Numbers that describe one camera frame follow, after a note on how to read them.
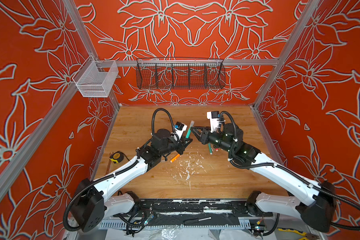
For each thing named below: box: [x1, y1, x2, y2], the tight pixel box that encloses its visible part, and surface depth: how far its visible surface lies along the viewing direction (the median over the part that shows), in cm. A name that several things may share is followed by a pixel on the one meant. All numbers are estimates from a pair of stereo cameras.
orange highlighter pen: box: [170, 153, 181, 163], surface depth 92 cm
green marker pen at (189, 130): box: [185, 120, 195, 139], surface depth 70 cm
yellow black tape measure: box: [109, 151, 124, 164], surface depth 90 cm
